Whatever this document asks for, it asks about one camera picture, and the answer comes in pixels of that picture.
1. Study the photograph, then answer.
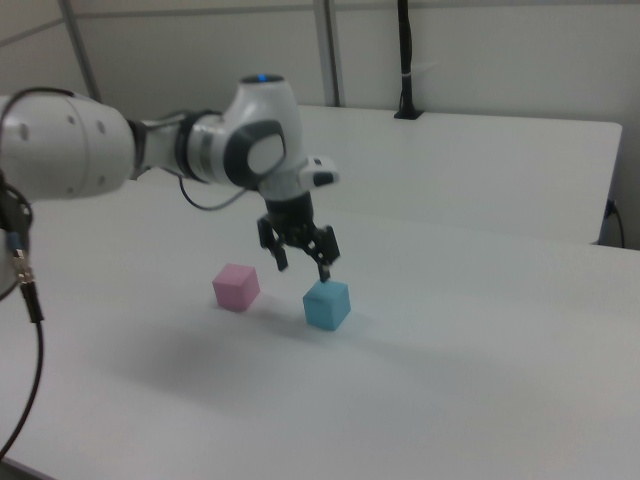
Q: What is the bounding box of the black cable at table edge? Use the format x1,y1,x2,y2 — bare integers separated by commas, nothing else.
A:
604,198,627,248

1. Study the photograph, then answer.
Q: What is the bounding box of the black cable with metal connector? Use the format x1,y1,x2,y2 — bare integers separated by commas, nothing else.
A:
0,169,46,459

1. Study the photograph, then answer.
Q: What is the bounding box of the pink cube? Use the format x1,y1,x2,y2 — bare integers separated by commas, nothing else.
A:
211,263,260,313

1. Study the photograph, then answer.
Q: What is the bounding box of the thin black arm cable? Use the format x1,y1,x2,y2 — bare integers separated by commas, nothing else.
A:
175,172,251,212

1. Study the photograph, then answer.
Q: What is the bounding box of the black camera pole with base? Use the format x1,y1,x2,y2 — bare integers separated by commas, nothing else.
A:
393,0,425,121

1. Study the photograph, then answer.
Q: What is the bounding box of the blue cube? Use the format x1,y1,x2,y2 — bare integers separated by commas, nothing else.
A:
302,279,352,332

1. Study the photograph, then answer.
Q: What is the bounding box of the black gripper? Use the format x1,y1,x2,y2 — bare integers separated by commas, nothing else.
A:
256,193,342,285

